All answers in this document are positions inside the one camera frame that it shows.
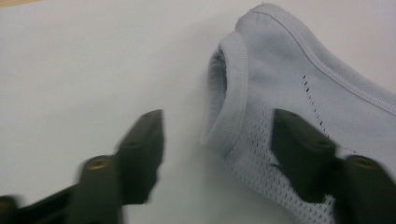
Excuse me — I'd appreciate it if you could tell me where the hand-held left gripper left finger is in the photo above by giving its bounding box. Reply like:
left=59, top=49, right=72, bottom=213
left=116, top=108, right=165, bottom=206

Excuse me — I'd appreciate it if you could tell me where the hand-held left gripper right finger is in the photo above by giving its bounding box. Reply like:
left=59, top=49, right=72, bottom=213
left=269, top=107, right=341, bottom=205

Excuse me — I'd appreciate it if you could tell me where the grey tank top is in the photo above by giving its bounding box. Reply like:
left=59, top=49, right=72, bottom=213
left=199, top=3, right=396, bottom=224

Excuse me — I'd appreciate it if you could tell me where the white table cover sheet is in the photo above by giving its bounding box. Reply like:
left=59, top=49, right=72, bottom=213
left=0, top=0, right=396, bottom=224

